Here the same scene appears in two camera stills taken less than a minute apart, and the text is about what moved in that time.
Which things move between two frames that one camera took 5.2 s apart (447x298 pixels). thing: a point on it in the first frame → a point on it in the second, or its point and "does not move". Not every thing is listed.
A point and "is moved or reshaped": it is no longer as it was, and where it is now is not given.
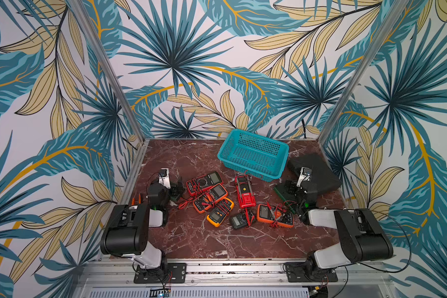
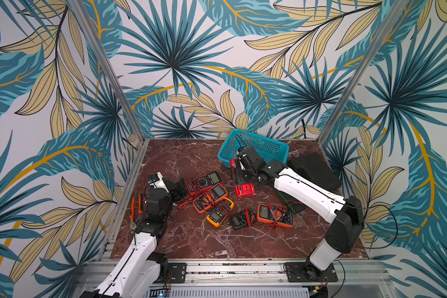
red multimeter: (244, 190) is moved or reshaped
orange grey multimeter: (275, 216) does not move
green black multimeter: (296, 198) does not move
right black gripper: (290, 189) → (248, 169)
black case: (321, 174) does not move
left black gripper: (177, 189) does not move
